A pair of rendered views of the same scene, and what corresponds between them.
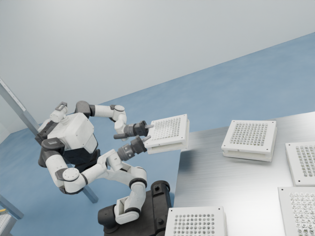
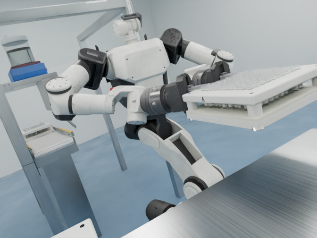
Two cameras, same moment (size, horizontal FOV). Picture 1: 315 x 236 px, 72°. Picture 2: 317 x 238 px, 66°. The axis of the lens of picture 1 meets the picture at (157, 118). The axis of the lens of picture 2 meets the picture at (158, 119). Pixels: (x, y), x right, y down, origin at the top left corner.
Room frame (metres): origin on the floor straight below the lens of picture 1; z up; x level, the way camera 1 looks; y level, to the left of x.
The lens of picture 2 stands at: (0.50, -0.26, 1.17)
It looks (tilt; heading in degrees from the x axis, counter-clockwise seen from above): 13 degrees down; 43
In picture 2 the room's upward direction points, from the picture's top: 16 degrees counter-clockwise
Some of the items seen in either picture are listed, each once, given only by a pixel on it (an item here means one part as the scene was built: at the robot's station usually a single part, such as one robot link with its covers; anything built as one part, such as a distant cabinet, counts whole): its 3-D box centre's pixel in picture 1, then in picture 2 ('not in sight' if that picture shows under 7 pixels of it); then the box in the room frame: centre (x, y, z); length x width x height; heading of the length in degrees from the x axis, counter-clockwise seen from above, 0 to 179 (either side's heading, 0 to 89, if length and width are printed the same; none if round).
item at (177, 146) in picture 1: (169, 136); (251, 102); (1.10, -0.02, 1.00); 0.24 x 0.24 x 0.02; 68
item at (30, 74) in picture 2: not in sight; (28, 72); (1.21, 1.41, 1.32); 0.21 x 0.20 x 0.09; 165
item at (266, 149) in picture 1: (249, 135); not in sight; (0.89, -0.43, 0.94); 0.25 x 0.24 x 0.02; 137
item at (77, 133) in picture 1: (70, 139); (136, 73); (1.36, 0.61, 1.14); 0.34 x 0.30 x 0.36; 158
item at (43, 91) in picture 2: not in sight; (52, 94); (1.28, 1.37, 1.15); 0.22 x 0.11 x 0.20; 75
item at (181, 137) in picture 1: (167, 130); (248, 84); (1.10, -0.02, 1.05); 0.25 x 0.24 x 0.02; 158
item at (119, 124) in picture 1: (121, 127); (199, 77); (1.35, 0.26, 1.06); 0.13 x 0.07 x 0.09; 176
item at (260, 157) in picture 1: (250, 141); not in sight; (0.89, -0.43, 0.89); 0.24 x 0.24 x 0.02; 47
